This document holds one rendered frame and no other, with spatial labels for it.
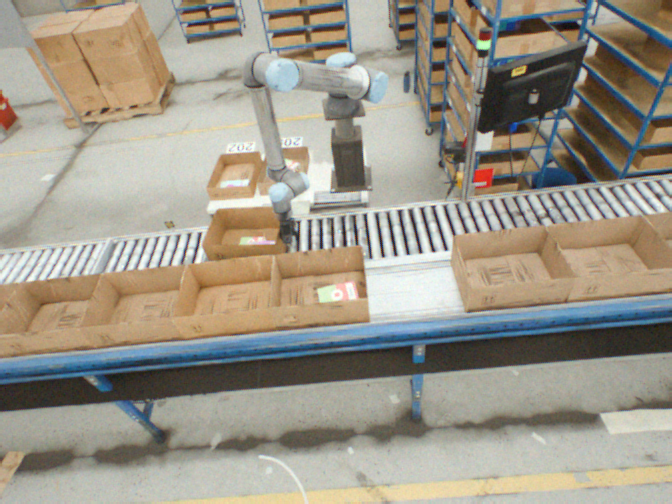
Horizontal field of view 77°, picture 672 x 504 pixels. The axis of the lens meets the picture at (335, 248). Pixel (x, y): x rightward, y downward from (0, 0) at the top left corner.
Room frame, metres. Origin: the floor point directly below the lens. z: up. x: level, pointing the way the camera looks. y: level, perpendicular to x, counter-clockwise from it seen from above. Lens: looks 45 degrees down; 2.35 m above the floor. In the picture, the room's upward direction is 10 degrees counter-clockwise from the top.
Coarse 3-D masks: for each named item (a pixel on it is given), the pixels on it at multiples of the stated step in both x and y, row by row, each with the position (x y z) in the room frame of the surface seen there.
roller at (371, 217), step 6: (372, 216) 1.79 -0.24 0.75; (372, 222) 1.73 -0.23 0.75; (372, 228) 1.69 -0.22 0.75; (372, 234) 1.64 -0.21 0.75; (378, 234) 1.65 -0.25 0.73; (372, 240) 1.60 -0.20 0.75; (378, 240) 1.60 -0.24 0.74; (372, 246) 1.56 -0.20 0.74; (378, 246) 1.55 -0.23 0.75; (372, 252) 1.52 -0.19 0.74; (378, 252) 1.50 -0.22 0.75
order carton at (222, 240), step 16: (224, 208) 1.87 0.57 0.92; (240, 208) 1.85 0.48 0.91; (256, 208) 1.83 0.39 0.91; (272, 208) 1.81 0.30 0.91; (224, 224) 1.87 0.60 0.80; (240, 224) 1.86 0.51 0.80; (256, 224) 1.84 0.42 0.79; (272, 224) 1.82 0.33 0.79; (208, 240) 1.67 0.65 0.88; (224, 240) 1.78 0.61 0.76; (240, 240) 1.76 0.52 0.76; (272, 240) 1.72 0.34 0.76; (208, 256) 1.59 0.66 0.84; (224, 256) 1.57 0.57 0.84; (240, 256) 1.56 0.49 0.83
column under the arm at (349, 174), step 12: (360, 132) 2.15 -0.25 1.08; (336, 144) 2.08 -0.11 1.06; (348, 144) 2.07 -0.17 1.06; (360, 144) 2.06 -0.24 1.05; (336, 156) 2.08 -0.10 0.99; (348, 156) 2.07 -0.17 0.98; (360, 156) 2.06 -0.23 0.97; (336, 168) 2.09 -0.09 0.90; (348, 168) 2.08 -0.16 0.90; (360, 168) 2.07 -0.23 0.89; (336, 180) 2.09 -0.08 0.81; (348, 180) 2.08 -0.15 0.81; (360, 180) 2.07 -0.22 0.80; (372, 180) 2.10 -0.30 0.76; (336, 192) 2.05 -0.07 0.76
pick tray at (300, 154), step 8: (288, 152) 2.50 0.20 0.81; (296, 152) 2.49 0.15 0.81; (304, 152) 2.48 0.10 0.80; (264, 160) 2.41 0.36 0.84; (296, 160) 2.47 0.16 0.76; (304, 160) 2.31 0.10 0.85; (264, 168) 2.36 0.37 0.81; (304, 168) 2.25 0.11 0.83; (264, 176) 2.32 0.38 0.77; (256, 184) 2.15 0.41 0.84; (264, 184) 2.14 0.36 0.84; (272, 184) 2.13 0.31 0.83; (264, 192) 2.15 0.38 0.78
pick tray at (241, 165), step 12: (228, 156) 2.55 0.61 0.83; (240, 156) 2.54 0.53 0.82; (252, 156) 2.52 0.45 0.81; (216, 168) 2.43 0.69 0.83; (228, 168) 2.51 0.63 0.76; (240, 168) 2.48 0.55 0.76; (252, 168) 2.46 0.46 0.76; (216, 180) 2.36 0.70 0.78; (228, 180) 2.37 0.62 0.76; (252, 180) 2.21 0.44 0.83; (216, 192) 2.17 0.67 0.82; (228, 192) 2.16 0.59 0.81; (240, 192) 2.15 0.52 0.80; (252, 192) 2.15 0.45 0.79
